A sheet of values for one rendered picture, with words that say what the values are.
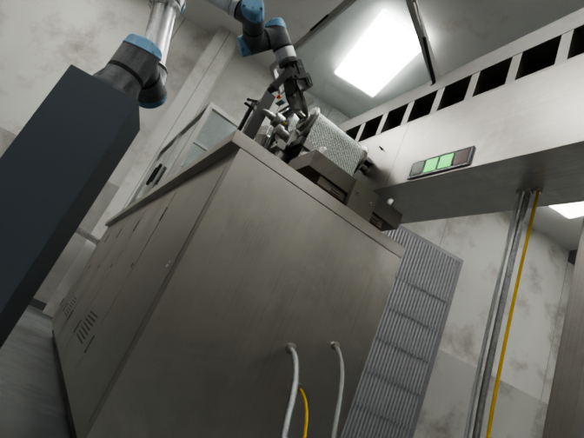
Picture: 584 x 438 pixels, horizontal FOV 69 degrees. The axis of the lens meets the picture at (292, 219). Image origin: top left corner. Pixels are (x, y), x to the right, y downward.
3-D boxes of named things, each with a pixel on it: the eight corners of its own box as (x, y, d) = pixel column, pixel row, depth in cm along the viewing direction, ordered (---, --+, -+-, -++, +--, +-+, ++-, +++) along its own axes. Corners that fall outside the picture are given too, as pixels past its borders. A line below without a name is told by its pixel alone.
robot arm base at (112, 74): (81, 72, 119) (99, 47, 122) (87, 98, 133) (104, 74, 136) (131, 100, 122) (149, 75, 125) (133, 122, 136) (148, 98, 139)
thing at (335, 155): (290, 170, 149) (310, 129, 155) (339, 205, 158) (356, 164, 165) (291, 170, 149) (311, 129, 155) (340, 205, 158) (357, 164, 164)
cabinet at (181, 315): (42, 333, 298) (107, 226, 326) (127, 366, 324) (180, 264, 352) (47, 503, 82) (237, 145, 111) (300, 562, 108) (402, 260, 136)
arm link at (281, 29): (260, 29, 159) (281, 23, 161) (269, 57, 160) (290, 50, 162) (262, 19, 151) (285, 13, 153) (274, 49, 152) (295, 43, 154)
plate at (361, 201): (341, 209, 133) (353, 180, 137) (363, 225, 137) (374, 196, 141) (346, 209, 131) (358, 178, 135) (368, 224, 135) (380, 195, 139)
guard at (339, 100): (273, 68, 260) (274, 68, 260) (300, 146, 265) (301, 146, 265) (396, -37, 170) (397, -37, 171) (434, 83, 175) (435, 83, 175)
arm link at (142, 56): (101, 54, 125) (125, 21, 130) (116, 82, 138) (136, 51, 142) (138, 69, 125) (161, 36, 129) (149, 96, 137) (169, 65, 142)
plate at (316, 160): (282, 175, 142) (289, 160, 144) (366, 233, 158) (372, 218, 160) (308, 164, 129) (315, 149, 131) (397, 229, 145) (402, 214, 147)
